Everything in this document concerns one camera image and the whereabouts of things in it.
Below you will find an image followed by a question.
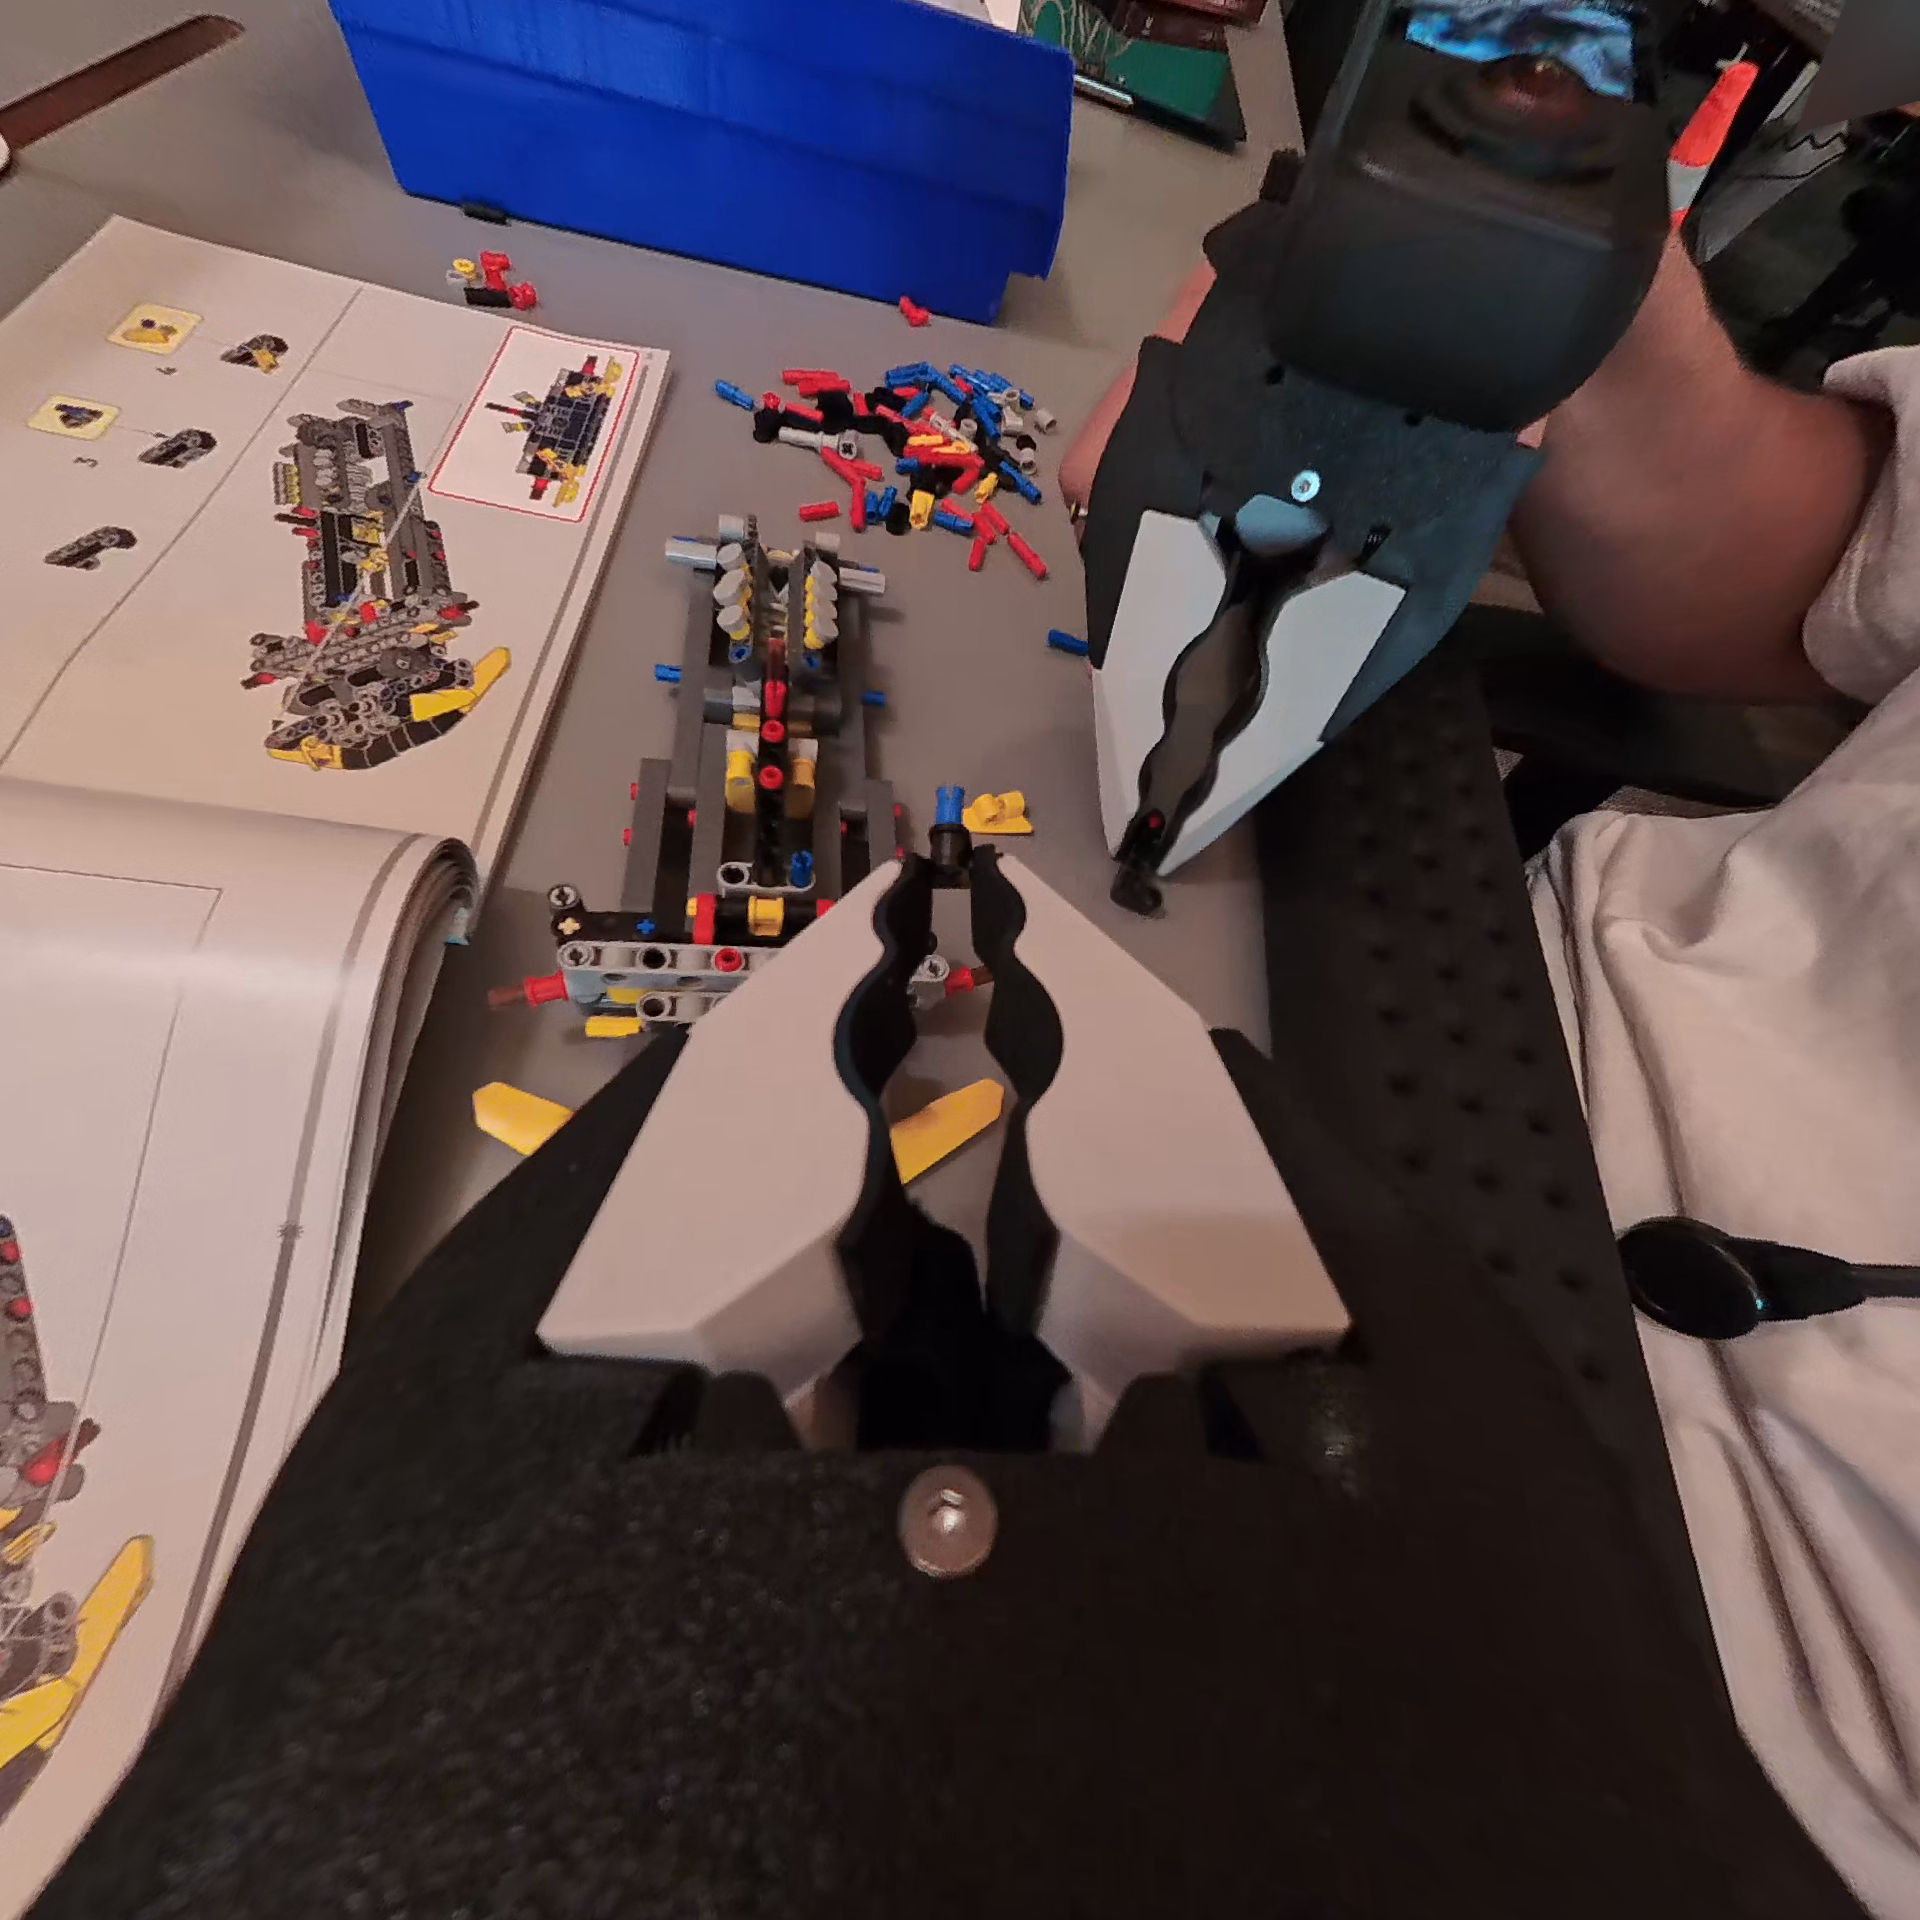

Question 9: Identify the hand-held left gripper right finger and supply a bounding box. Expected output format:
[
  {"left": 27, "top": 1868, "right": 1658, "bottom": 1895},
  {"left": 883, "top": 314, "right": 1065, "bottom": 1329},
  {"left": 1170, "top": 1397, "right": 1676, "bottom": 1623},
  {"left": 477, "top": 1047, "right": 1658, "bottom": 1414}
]
[{"left": 971, "top": 853, "right": 1357, "bottom": 1420}]

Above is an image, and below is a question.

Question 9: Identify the pile of red blue lego pieces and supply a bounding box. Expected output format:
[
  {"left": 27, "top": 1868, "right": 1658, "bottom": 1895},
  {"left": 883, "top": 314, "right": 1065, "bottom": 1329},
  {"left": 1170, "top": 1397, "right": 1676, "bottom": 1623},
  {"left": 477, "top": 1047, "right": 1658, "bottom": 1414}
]
[{"left": 714, "top": 357, "right": 1058, "bottom": 578}]

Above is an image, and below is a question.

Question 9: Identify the blue plastic bin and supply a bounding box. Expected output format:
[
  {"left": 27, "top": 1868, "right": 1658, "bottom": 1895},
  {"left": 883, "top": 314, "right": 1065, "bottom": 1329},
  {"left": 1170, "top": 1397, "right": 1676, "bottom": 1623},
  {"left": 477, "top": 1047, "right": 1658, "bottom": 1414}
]
[{"left": 327, "top": 0, "right": 1073, "bottom": 326}]

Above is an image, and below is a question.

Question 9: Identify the orange traffic cone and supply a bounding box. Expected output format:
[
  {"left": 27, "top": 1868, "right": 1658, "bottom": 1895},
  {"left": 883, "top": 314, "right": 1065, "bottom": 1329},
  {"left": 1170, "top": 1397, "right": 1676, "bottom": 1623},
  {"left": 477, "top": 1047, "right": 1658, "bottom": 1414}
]
[{"left": 1667, "top": 58, "right": 1763, "bottom": 212}]

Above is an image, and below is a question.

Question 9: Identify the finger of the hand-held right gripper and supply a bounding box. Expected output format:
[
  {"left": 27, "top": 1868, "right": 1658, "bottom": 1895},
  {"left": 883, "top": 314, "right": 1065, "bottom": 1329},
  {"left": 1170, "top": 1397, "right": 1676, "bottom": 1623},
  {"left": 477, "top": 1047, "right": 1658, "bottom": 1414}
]
[
  {"left": 1086, "top": 511, "right": 1249, "bottom": 873},
  {"left": 1165, "top": 577, "right": 1410, "bottom": 878}
]

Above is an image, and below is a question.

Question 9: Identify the black badge reel lanyard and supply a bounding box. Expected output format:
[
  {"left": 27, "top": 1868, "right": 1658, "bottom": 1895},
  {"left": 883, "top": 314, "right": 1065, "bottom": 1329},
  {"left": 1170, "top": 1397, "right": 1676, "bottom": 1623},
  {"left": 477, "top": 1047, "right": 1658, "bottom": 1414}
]
[{"left": 1619, "top": 1214, "right": 1920, "bottom": 1340}]

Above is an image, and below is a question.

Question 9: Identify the person's right hand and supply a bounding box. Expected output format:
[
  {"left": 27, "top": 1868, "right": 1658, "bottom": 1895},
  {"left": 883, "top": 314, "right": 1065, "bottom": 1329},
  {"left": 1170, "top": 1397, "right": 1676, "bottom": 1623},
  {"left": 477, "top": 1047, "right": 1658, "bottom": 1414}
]
[{"left": 1058, "top": 357, "right": 1142, "bottom": 532}]

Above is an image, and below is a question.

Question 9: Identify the lego car chassis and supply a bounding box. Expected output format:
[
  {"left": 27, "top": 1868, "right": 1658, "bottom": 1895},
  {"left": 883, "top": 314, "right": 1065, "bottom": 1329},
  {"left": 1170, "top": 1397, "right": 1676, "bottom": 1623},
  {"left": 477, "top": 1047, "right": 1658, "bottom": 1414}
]
[{"left": 488, "top": 511, "right": 1012, "bottom": 1188}]

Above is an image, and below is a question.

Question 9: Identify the black mesh office chair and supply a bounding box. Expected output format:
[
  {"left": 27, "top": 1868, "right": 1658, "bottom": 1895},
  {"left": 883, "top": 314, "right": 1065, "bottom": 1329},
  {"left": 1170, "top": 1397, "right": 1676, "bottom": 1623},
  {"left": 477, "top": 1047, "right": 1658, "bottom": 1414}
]
[{"left": 1687, "top": 114, "right": 1920, "bottom": 390}]

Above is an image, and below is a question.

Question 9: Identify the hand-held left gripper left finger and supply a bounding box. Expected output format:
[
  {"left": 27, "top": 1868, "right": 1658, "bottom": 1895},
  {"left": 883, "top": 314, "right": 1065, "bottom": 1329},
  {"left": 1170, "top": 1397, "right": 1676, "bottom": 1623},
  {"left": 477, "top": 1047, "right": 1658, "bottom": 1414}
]
[{"left": 534, "top": 853, "right": 935, "bottom": 1420}]

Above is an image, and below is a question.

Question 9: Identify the lego instruction booklet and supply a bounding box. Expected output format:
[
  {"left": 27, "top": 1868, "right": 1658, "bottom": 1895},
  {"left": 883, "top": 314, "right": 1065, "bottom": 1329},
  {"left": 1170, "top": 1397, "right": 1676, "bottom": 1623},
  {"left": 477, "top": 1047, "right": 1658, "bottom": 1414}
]
[{"left": 0, "top": 212, "right": 672, "bottom": 1906}]

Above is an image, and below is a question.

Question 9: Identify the person's right forearm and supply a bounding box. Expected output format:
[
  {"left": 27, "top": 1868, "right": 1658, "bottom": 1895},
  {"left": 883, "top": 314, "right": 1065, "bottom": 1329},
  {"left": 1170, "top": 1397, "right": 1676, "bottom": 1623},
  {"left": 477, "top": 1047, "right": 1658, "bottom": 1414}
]
[{"left": 1506, "top": 270, "right": 1891, "bottom": 707}]

